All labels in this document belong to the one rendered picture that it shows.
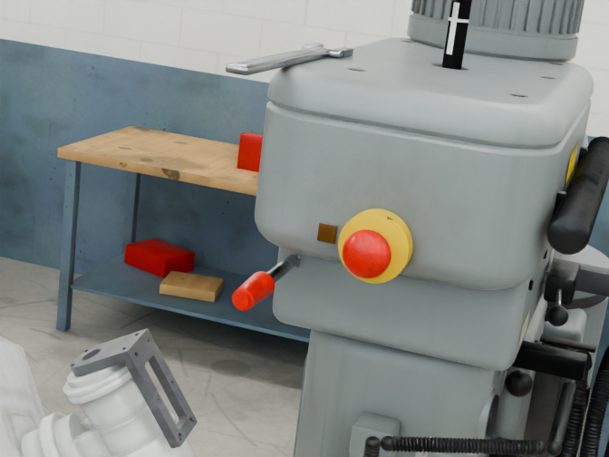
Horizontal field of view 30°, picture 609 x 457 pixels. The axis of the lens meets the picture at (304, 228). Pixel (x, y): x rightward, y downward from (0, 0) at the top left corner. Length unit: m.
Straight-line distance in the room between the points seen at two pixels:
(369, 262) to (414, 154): 0.10
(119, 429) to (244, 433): 3.75
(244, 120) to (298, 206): 4.77
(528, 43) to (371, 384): 0.42
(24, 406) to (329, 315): 0.31
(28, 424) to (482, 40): 0.66
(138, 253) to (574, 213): 4.83
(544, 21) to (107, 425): 0.69
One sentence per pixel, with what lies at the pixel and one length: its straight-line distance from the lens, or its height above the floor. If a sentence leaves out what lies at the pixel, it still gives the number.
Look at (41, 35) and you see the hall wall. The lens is 6.20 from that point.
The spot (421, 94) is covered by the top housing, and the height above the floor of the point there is 1.89.
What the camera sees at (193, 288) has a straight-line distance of 5.35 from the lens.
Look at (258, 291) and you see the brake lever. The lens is 0.97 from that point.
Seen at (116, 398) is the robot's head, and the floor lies 1.65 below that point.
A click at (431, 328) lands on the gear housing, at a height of 1.66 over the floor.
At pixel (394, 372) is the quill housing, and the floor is 1.60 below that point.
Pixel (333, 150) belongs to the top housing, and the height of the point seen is 1.83.
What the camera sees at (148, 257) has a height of 0.31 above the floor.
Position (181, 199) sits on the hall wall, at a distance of 5.94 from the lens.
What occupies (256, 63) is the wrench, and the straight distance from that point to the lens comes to 0.93.
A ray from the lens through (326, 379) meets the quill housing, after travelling 1.16.
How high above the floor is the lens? 2.02
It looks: 15 degrees down
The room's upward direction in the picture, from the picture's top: 7 degrees clockwise
